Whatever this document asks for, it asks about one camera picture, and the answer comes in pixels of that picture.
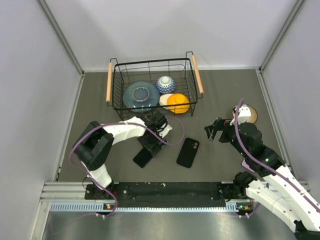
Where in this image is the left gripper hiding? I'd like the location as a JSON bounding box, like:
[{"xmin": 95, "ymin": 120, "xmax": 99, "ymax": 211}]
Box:
[{"xmin": 137, "ymin": 130, "xmax": 168, "ymax": 157}]

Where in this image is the purple smartphone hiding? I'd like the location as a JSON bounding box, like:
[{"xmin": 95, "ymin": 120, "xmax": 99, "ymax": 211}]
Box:
[{"xmin": 241, "ymin": 160, "xmax": 251, "ymax": 171}]

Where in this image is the brown ceramic bowl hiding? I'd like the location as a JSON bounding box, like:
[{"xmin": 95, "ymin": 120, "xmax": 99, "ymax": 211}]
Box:
[{"xmin": 232, "ymin": 105, "xmax": 258, "ymax": 124}]

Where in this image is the left wooden basket handle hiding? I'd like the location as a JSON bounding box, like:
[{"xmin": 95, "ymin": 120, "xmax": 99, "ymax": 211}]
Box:
[{"xmin": 106, "ymin": 62, "xmax": 113, "ymax": 103}]

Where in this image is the right wooden basket handle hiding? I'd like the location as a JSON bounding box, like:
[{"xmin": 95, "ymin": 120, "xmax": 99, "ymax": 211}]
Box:
[{"xmin": 192, "ymin": 54, "xmax": 204, "ymax": 94}]

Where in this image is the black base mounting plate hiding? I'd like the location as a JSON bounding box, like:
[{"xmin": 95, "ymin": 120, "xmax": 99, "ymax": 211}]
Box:
[{"xmin": 84, "ymin": 181, "xmax": 253, "ymax": 203}]

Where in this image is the black phone case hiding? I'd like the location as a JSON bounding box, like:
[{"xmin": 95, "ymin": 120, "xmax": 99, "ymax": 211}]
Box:
[{"xmin": 176, "ymin": 137, "xmax": 200, "ymax": 169}]

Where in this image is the black smartphone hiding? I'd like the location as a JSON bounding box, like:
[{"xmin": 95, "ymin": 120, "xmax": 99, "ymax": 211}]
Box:
[{"xmin": 133, "ymin": 148, "xmax": 153, "ymax": 169}]

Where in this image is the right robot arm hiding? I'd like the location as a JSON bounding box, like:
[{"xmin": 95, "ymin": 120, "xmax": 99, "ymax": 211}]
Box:
[{"xmin": 204, "ymin": 117, "xmax": 320, "ymax": 240}]

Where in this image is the blue glazed plate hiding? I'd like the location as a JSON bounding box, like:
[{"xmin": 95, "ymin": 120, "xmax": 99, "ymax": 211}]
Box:
[{"xmin": 122, "ymin": 80, "xmax": 160, "ymax": 113}]

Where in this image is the blue white patterned bowl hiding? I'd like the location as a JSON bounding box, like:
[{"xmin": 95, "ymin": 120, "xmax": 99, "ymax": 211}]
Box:
[{"xmin": 156, "ymin": 76, "xmax": 176, "ymax": 94}]

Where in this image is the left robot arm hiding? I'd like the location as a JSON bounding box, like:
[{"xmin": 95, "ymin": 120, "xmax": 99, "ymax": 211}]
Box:
[{"xmin": 74, "ymin": 112, "xmax": 172, "ymax": 199}]

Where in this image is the black wire dish basket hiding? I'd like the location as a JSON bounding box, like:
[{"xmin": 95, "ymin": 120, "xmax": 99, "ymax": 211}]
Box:
[{"xmin": 105, "ymin": 51, "xmax": 204, "ymax": 120}]

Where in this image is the wooden basket handle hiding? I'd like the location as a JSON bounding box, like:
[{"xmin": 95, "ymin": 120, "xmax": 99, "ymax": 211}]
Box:
[
  {"xmin": 106, "ymin": 62, "xmax": 113, "ymax": 103},
  {"xmin": 192, "ymin": 54, "xmax": 204, "ymax": 94}
]

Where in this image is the orange bowl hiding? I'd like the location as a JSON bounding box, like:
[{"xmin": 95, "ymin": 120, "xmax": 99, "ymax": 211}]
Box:
[{"xmin": 167, "ymin": 93, "xmax": 190, "ymax": 114}]

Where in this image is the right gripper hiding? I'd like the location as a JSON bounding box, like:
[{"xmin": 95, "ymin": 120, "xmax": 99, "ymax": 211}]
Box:
[{"xmin": 204, "ymin": 116, "xmax": 249, "ymax": 157}]

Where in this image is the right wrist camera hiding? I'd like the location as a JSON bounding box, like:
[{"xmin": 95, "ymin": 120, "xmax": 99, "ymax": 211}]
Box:
[{"xmin": 230, "ymin": 104, "xmax": 252, "ymax": 126}]

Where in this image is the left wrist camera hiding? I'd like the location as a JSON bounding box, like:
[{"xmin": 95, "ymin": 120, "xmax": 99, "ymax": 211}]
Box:
[{"xmin": 156, "ymin": 124, "xmax": 173, "ymax": 139}]

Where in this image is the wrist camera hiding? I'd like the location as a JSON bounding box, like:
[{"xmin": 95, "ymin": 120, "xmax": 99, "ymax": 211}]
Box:
[
  {"xmin": 230, "ymin": 104, "xmax": 252, "ymax": 126},
  {"xmin": 156, "ymin": 124, "xmax": 173, "ymax": 139}
]

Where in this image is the white speckled bowl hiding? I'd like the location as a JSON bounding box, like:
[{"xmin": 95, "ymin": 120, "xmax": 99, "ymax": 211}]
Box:
[{"xmin": 159, "ymin": 93, "xmax": 173, "ymax": 110}]

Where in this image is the grey slotted cable duct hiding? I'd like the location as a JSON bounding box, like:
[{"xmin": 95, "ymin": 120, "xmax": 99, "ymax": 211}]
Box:
[{"xmin": 50, "ymin": 202, "xmax": 249, "ymax": 213}]

